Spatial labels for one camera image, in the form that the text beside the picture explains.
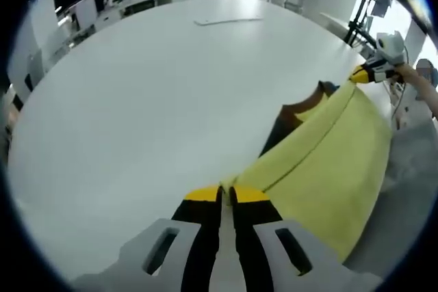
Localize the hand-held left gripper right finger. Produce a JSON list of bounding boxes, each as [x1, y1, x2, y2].
[[228, 185, 343, 292]]

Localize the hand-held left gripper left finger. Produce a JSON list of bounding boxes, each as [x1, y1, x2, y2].
[[118, 184, 222, 292]]

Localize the yellow raglan garment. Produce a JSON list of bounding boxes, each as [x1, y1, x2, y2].
[[218, 79, 393, 265]]

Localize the black light stand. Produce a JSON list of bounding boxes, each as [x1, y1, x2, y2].
[[347, 0, 374, 47]]

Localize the white cabinet row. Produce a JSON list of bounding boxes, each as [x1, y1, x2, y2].
[[68, 0, 223, 33]]

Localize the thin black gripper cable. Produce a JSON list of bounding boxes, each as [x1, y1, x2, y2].
[[391, 78, 409, 118]]

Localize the white table cable cover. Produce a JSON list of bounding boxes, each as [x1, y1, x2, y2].
[[194, 16, 265, 27]]

